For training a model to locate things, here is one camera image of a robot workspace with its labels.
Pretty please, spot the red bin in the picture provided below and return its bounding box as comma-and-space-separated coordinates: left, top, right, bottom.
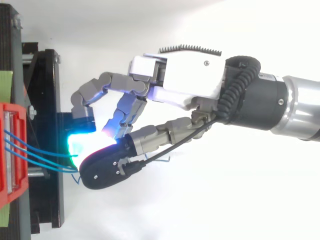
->
0, 102, 30, 210

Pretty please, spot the black coiled cable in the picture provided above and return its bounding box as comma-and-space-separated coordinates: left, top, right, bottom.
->
216, 56, 262, 119

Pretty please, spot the blue cable bundle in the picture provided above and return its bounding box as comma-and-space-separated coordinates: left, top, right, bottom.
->
3, 129, 171, 185

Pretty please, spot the thin black cable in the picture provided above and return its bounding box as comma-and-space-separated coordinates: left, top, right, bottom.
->
124, 117, 218, 173

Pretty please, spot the black stand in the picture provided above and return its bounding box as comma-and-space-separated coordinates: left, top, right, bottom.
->
0, 0, 65, 240

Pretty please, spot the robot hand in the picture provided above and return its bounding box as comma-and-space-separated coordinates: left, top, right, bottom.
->
67, 44, 227, 190

